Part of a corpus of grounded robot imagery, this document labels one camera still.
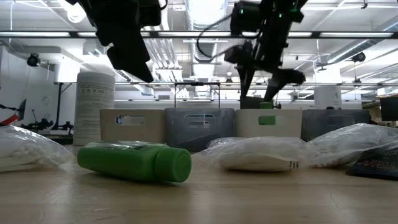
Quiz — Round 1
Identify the white plastic bin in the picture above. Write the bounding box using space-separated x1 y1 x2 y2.
233 108 303 141

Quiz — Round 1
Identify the black ceiling spot lamp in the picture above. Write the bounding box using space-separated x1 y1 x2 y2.
351 51 367 63
26 53 42 68

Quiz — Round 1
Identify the black background table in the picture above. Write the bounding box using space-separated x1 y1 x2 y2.
43 134 75 146

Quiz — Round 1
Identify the beige plastic bin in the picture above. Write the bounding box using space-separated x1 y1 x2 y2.
99 108 167 145

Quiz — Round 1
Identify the dark grey plastic bin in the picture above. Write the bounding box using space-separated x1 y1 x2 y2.
300 108 371 144

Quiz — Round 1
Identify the dark blue shave butter tube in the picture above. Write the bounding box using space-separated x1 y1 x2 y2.
345 144 398 182

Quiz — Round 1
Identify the white column with sign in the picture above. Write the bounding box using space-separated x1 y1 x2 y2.
313 85 343 110

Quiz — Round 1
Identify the black computer monitor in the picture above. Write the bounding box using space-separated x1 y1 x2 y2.
239 95 275 110
379 96 398 123

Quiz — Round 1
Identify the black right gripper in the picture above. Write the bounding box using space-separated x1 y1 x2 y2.
223 40 307 103

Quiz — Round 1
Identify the black upright post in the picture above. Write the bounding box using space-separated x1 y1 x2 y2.
51 82 68 131

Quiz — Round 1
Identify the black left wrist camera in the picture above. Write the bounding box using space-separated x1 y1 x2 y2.
139 0 163 28

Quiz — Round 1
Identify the clear bag of cotton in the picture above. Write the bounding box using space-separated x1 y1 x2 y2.
306 123 398 169
0 124 76 173
198 136 309 173

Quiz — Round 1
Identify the red background robot part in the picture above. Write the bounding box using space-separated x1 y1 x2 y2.
0 113 19 126

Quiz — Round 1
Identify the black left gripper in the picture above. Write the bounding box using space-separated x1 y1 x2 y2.
66 0 155 83

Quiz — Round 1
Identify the silver ventilation duct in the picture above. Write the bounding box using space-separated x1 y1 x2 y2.
185 0 229 101

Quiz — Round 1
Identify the white cylindrical wipes canister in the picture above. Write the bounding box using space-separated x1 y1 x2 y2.
73 71 116 146

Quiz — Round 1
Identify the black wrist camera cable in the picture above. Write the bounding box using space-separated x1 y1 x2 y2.
195 12 238 62

